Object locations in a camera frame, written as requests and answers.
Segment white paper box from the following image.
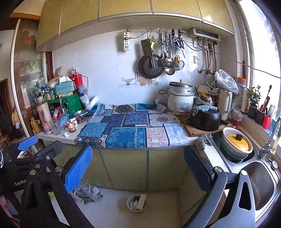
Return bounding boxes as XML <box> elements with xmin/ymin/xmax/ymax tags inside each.
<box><xmin>137</xmin><ymin>194</ymin><xmax>146</xmax><ymax>210</ymax></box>

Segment clear plastic trash cup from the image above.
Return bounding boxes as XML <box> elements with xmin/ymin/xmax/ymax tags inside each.
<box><xmin>127</xmin><ymin>194</ymin><xmax>148</xmax><ymax>213</ymax></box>

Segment clear plastic bag on floor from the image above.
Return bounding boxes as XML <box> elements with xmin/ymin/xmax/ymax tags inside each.
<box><xmin>70</xmin><ymin>180</ymin><xmax>103</xmax><ymax>204</ymax></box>

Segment clear glass jar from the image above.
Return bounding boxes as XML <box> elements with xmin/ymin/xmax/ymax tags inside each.
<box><xmin>52</xmin><ymin>119</ymin><xmax>61</xmax><ymax>135</ymax></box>

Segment grey dish rag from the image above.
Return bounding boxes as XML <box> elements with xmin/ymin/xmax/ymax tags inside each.
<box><xmin>196</xmin><ymin>133</ymin><xmax>213</xmax><ymax>151</ymax></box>

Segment pink thermos bottle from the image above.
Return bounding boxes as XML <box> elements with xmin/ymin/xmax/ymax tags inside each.
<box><xmin>36</xmin><ymin>95</ymin><xmax>53</xmax><ymax>134</ymax></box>

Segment green colander basket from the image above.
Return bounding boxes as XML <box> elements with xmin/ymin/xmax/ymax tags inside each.
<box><xmin>220</xmin><ymin>137</ymin><xmax>249</xmax><ymax>163</ymax></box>

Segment lower yellow cabinet doors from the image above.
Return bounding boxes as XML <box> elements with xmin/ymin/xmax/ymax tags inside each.
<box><xmin>43</xmin><ymin>141</ymin><xmax>212</xmax><ymax>224</ymax></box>

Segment yellow lid ceramic pot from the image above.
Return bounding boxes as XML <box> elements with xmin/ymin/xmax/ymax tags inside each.
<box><xmin>221</xmin><ymin>127</ymin><xmax>253</xmax><ymax>154</ymax></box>

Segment black round pot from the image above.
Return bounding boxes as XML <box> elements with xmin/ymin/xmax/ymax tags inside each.
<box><xmin>186</xmin><ymin>104</ymin><xmax>221</xmax><ymax>132</ymax></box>

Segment green metal box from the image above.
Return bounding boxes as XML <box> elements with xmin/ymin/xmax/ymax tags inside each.
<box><xmin>47</xmin><ymin>93</ymin><xmax>84</xmax><ymax>115</ymax></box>

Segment wooden cutting board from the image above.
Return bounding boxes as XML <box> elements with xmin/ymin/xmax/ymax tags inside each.
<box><xmin>175</xmin><ymin>114</ymin><xmax>234</xmax><ymax>137</ymax></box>

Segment stainless steel sink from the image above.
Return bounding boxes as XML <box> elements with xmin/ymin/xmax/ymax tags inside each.
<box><xmin>213</xmin><ymin>132</ymin><xmax>280</xmax><ymax>222</ymax></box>

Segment stacked bowls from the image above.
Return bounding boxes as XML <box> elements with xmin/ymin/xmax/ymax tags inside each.
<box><xmin>231</xmin><ymin>109</ymin><xmax>244</xmax><ymax>125</ymax></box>

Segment teal tissue box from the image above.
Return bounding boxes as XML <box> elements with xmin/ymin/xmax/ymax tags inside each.
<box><xmin>55</xmin><ymin>80</ymin><xmax>76</xmax><ymax>95</ymax></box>

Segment patchwork blue table mat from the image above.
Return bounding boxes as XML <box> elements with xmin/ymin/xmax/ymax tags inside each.
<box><xmin>75</xmin><ymin>100</ymin><xmax>191</xmax><ymax>148</ymax></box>

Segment sink faucet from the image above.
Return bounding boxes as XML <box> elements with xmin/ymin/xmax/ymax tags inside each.
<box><xmin>258</xmin><ymin>117</ymin><xmax>280</xmax><ymax>159</ymax></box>

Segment white electric kettle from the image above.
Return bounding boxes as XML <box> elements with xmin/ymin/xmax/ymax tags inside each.
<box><xmin>218</xmin><ymin>89</ymin><xmax>233</xmax><ymax>121</ymax></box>

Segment red tin can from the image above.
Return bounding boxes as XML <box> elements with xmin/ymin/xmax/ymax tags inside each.
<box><xmin>69</xmin><ymin>67</ymin><xmax>83</xmax><ymax>87</ymax></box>

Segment white rice cooker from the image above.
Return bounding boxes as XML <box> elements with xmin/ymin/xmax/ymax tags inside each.
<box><xmin>167</xmin><ymin>80</ymin><xmax>194</xmax><ymax>115</ymax></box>

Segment red cup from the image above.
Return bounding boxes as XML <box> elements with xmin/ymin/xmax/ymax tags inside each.
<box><xmin>262</xmin><ymin>115</ymin><xmax>272</xmax><ymax>129</ymax></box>

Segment small potted plant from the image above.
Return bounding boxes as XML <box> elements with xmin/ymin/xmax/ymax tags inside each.
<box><xmin>246</xmin><ymin>85</ymin><xmax>261</xmax><ymax>119</ymax></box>

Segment white plastic bag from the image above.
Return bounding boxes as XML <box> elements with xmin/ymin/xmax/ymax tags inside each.
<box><xmin>214</xmin><ymin>69</ymin><xmax>239</xmax><ymax>95</ymax></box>

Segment hanging mesh strainer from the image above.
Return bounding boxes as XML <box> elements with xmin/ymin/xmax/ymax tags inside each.
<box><xmin>173</xmin><ymin>57</ymin><xmax>185</xmax><ymax>71</ymax></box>

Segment hanging slotted ladle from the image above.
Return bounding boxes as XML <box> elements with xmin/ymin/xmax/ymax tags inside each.
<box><xmin>160</xmin><ymin>32</ymin><xmax>173</xmax><ymax>69</ymax></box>

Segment black hanging frying pan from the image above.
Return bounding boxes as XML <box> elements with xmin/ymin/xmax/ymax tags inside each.
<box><xmin>138</xmin><ymin>55</ymin><xmax>164</xmax><ymax>79</ymax></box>

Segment upper yellow cabinets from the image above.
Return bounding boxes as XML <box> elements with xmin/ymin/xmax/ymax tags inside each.
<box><xmin>36</xmin><ymin>1</ymin><xmax>235</xmax><ymax>52</ymax></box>

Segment hanging cleaver knife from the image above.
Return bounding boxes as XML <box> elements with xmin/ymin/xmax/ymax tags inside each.
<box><xmin>141</xmin><ymin>39</ymin><xmax>155</xmax><ymax>68</ymax></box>

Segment white power strip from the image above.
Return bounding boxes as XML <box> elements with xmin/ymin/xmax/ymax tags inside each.
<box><xmin>123</xmin><ymin>31</ymin><xmax>130</xmax><ymax>51</ymax></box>

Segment wall socket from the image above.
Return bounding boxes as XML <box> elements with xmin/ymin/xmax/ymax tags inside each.
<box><xmin>193</xmin><ymin>56</ymin><xmax>201</xmax><ymax>65</ymax></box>

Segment wall water heater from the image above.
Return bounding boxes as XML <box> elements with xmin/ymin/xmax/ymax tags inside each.
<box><xmin>188</xmin><ymin>28</ymin><xmax>221</xmax><ymax>42</ymax></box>

